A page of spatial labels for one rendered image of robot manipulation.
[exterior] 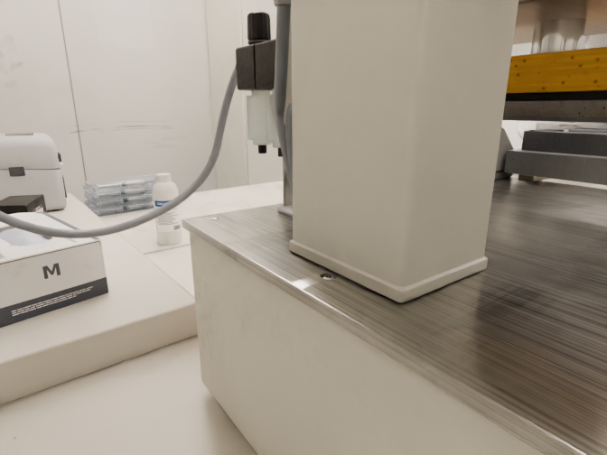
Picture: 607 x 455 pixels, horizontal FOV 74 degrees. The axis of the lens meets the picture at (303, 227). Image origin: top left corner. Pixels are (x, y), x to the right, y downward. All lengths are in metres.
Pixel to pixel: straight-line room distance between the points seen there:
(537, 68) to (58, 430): 0.48
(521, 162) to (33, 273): 0.60
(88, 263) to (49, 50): 2.17
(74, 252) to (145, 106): 2.25
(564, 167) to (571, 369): 0.41
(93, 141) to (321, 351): 2.51
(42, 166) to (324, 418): 0.91
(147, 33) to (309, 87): 2.58
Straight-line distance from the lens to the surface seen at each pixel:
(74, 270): 0.56
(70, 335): 0.50
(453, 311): 0.21
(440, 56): 0.20
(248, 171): 2.59
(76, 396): 0.49
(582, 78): 0.32
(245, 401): 0.35
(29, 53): 2.65
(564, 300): 0.25
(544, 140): 0.61
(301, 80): 0.25
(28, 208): 0.86
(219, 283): 0.33
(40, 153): 1.06
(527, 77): 0.33
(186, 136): 2.85
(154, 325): 0.51
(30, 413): 0.49
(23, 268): 0.54
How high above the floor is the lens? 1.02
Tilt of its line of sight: 17 degrees down
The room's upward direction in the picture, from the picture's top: straight up
